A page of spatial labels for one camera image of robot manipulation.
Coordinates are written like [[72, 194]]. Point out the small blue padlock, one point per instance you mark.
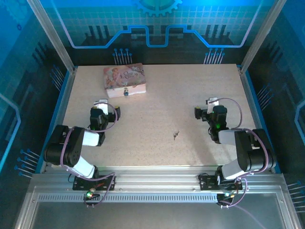
[[125, 92]]

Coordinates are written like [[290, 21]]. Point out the small metal key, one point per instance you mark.
[[176, 135]]

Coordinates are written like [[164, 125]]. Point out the pink illustrated tin box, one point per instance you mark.
[[124, 77]]

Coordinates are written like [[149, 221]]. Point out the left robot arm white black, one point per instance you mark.
[[59, 148]]

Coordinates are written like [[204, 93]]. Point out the left controller board with lights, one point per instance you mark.
[[91, 196]]

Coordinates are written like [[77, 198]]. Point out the controller board with lights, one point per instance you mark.
[[91, 196], [225, 198]]

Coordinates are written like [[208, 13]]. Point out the right controller board with lights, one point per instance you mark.
[[225, 198]]

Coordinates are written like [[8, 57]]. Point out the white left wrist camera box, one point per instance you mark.
[[101, 104]]

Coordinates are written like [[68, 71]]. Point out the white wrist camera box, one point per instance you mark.
[[101, 104], [212, 101]]

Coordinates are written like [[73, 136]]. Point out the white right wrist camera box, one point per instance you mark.
[[212, 101]]

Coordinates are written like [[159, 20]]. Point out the aluminium side rail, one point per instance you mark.
[[255, 107], [59, 119]]

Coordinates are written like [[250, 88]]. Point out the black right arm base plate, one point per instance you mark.
[[207, 183]]

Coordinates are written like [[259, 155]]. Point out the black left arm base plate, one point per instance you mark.
[[79, 184]]

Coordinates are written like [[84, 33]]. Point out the aluminium cross rail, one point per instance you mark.
[[155, 181]]

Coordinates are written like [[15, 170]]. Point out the aluminium corner post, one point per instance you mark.
[[262, 35], [53, 35]]

